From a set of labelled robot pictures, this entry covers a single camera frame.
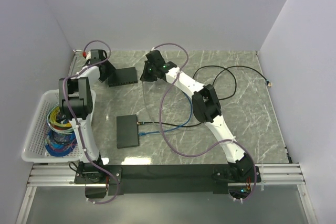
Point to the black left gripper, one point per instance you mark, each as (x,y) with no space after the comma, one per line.
(111,69)

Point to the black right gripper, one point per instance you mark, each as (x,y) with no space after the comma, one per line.
(144,77)

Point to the dark grey network switch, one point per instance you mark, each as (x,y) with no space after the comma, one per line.
(127,131)

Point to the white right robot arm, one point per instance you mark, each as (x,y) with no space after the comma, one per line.
(206,109)

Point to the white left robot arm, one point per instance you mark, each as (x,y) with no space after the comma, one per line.
(77,101)

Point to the white plastic mesh basket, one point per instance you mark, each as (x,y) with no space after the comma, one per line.
(34,149)

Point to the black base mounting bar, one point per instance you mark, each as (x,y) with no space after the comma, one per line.
(142,179)

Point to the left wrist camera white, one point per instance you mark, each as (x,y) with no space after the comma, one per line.
(86,54)

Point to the aluminium rail frame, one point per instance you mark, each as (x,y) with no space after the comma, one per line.
(60,175)

